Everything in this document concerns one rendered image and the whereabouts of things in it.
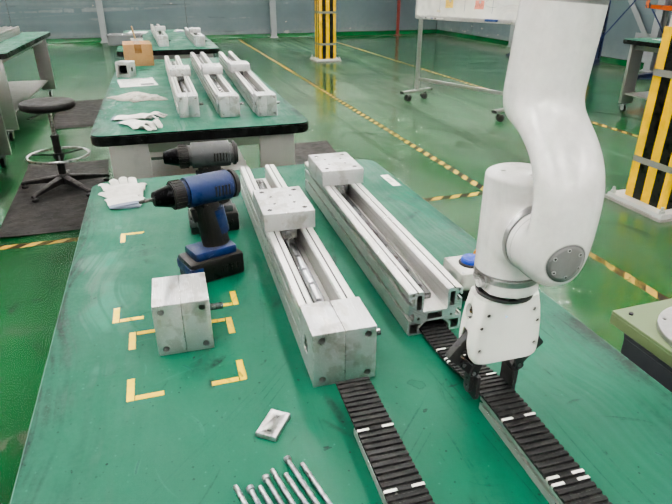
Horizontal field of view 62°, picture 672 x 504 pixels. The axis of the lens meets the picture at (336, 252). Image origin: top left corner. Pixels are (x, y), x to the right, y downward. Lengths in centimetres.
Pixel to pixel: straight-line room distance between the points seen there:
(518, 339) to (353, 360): 25
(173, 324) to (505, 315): 52
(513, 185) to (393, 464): 36
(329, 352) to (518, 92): 45
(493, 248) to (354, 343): 27
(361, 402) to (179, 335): 33
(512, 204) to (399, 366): 36
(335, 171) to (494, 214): 80
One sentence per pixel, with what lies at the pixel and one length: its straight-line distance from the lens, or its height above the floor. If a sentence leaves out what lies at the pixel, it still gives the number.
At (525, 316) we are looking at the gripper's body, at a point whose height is 94.
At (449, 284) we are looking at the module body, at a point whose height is 86.
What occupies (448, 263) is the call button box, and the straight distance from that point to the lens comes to 113.
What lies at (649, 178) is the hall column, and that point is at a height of 21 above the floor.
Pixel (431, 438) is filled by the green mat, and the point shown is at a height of 78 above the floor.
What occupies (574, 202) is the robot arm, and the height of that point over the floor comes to 113.
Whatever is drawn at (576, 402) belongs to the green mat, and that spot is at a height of 78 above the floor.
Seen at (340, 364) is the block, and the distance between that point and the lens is 87.
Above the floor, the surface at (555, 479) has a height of 81.
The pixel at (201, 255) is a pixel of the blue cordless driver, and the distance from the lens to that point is 116.
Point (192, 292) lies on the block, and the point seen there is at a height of 87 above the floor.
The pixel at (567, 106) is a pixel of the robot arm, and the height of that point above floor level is 122.
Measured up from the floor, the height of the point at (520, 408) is 81.
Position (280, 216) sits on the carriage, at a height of 90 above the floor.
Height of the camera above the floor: 134
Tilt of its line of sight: 26 degrees down
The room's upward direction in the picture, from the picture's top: straight up
